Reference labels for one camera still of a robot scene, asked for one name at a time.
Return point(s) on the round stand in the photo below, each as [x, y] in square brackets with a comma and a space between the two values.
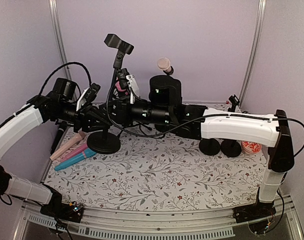
[104, 142]
[231, 148]
[164, 127]
[234, 101]
[209, 147]

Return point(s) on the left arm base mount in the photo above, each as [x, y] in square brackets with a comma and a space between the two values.
[71, 212]

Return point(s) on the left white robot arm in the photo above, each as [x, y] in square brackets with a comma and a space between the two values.
[55, 106]

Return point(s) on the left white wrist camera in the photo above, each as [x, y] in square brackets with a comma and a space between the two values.
[88, 95]

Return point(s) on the floral table mat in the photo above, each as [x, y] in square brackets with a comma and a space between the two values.
[160, 175]

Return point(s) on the black microphone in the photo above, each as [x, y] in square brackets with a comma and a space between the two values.
[62, 126]

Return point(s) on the black tripod shock-mount stand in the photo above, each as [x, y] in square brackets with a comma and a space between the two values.
[115, 93]

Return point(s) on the orange patterned small bowl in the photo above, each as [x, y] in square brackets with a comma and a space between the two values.
[251, 147]

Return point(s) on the left aluminium frame post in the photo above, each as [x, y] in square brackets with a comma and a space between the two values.
[57, 30]

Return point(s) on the short pink microphone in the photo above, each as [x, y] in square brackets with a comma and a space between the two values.
[74, 152]

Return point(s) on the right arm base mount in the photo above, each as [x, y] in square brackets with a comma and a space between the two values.
[253, 211]

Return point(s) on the blue microphone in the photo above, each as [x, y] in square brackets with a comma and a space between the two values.
[87, 153]

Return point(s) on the tall pink microphone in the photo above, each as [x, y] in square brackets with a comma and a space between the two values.
[122, 87]

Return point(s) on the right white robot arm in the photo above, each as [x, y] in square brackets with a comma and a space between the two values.
[216, 130]

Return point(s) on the beige microphone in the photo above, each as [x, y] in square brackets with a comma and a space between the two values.
[164, 65]
[74, 140]

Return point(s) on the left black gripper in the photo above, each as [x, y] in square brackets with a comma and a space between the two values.
[87, 118]

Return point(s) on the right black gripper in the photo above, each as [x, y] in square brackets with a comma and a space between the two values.
[120, 118]

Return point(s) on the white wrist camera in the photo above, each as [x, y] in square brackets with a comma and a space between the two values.
[133, 86]
[88, 95]

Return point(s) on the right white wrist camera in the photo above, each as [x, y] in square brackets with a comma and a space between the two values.
[133, 86]

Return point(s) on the front aluminium rail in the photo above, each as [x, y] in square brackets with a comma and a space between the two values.
[207, 224]

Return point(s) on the aluminium frame post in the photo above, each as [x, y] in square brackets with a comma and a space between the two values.
[254, 48]
[57, 30]

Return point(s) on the right aluminium frame post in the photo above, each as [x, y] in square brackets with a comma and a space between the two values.
[254, 48]

